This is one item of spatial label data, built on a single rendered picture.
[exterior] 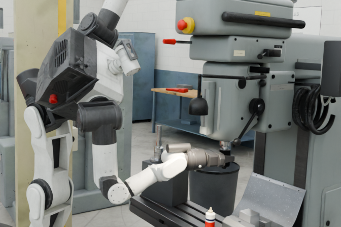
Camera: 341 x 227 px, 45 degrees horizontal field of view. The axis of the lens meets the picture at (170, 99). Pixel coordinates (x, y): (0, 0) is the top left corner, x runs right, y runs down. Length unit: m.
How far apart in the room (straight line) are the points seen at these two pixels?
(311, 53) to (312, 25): 4.59
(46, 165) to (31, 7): 1.48
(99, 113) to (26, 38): 1.65
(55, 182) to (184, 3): 0.94
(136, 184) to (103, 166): 0.15
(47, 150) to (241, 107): 0.83
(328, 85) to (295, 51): 0.26
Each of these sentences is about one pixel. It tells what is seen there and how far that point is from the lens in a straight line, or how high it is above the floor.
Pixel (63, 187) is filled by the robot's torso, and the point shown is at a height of 1.04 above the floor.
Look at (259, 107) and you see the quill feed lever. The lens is 1.64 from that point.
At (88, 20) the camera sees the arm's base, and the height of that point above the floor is 1.78.
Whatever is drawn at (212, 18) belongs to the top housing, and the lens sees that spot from 1.47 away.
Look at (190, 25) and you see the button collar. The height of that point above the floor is 1.76.
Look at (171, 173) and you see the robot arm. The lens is 1.59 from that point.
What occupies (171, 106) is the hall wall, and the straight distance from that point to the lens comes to 8.88.
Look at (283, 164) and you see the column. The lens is 2.03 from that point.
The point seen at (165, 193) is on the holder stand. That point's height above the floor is 0.96.
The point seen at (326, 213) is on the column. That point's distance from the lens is 2.07.
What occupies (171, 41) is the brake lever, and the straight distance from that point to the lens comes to 1.60.
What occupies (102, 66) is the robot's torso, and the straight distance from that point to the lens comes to 1.60.
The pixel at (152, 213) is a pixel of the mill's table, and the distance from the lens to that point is 2.03.
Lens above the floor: 1.67
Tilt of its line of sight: 7 degrees down
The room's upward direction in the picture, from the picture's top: 2 degrees clockwise
